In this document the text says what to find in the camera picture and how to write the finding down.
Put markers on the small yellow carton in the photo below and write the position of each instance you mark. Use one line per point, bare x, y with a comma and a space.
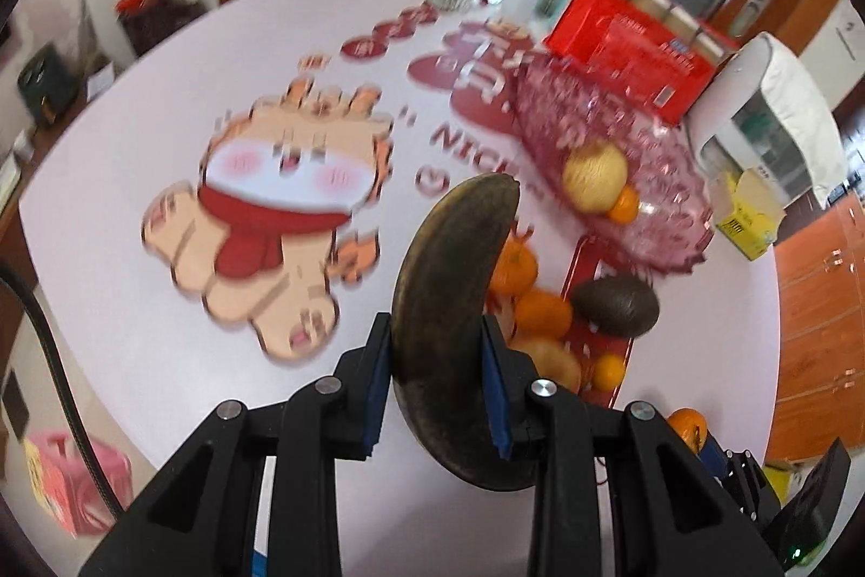
747, 215

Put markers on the small orange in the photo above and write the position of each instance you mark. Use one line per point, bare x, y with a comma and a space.
625, 206
608, 371

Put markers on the orange mandarin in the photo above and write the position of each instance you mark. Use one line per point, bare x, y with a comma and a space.
686, 427
515, 271
543, 313

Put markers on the dark green box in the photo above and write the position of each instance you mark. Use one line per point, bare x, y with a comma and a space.
51, 83

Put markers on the pink glass fruit bowl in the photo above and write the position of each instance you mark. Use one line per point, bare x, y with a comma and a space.
574, 100

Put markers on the dark green avocado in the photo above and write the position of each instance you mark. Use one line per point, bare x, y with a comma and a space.
615, 304

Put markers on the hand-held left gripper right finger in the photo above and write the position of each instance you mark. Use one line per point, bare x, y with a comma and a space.
497, 398

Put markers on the dark brown banana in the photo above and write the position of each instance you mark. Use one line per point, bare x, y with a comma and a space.
453, 279

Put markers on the red carton box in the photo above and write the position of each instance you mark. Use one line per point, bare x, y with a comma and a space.
622, 43

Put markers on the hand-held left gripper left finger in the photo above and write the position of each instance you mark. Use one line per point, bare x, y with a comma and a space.
378, 391

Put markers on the white countertop appliance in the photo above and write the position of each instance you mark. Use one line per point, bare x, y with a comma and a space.
757, 97

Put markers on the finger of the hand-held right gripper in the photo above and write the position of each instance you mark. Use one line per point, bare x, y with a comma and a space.
743, 479

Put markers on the pink box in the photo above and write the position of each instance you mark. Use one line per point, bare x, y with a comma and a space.
74, 482

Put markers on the reddish yellow apple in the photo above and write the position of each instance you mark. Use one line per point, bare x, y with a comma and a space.
553, 364

